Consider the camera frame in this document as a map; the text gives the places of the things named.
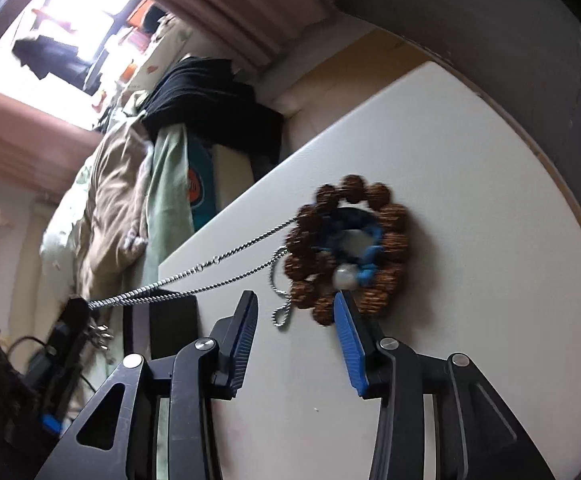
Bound hanging dark clothes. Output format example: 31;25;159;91
11;34;102;95

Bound black cable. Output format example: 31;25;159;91
5;334;47;367

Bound orange box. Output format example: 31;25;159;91
126;0;152;27

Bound green floral duvet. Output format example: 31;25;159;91
39;162;98;286

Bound mattress with printed side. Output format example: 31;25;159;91
186;137;257;233

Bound window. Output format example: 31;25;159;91
0;0;144;133

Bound silver chain necklace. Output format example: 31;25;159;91
86;212;302;350

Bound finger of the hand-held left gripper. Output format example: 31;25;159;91
39;296;94;434

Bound brown seed bead bracelet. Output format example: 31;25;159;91
283;174;411;327

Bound floral window seat cushion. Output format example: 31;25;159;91
120;12;194;92

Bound green bed sheet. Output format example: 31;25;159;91
143;124;194;273

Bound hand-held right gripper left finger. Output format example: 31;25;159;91
35;290;260;480

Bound beige blanket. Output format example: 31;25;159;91
76;119;155;303

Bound pink curtain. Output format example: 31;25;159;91
0;81;102;202
133;0;344;67

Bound blue cord bracelet white bead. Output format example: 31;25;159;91
315;207;387;292

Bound black jewelry box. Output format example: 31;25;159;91
123;295;200;362

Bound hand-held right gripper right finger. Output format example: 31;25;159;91
334;291;556;480

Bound black cloth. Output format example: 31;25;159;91
142;56;285;182

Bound white small table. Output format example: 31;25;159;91
328;0;581;281

